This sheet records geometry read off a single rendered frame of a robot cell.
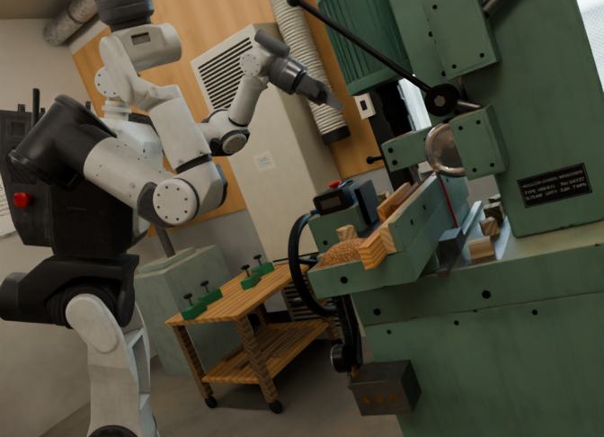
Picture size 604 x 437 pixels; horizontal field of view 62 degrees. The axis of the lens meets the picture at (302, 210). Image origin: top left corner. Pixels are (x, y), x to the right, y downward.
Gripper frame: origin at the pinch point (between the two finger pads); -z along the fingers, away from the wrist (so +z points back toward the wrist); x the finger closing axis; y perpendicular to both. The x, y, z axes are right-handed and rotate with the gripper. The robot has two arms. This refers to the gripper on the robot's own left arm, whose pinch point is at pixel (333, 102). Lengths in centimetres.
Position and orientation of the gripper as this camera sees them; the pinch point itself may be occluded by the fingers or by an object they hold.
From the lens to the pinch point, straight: 138.1
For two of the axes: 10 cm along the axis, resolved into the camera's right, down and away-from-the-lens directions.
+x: -1.9, 1.1, -9.8
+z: -8.3, -5.4, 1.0
